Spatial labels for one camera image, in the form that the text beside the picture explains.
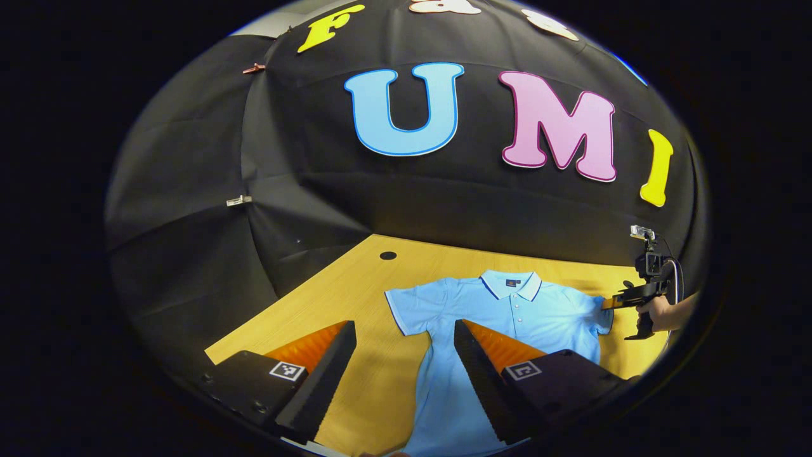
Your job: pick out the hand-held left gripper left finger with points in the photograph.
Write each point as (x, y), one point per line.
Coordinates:
(317, 387)

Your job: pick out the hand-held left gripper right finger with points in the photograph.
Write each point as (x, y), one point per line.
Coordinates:
(485, 387)

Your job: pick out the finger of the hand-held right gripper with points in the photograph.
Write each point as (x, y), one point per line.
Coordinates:
(634, 295)

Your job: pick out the light blue T-shirt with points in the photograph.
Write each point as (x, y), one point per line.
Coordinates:
(539, 317)

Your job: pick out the black table grommet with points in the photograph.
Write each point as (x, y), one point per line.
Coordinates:
(388, 255)

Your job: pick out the black backdrop cloth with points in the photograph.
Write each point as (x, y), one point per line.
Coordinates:
(304, 190)

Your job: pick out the silver binder clip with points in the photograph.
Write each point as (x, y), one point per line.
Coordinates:
(238, 200)

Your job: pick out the copper spring clamp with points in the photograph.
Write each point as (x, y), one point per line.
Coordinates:
(254, 68)

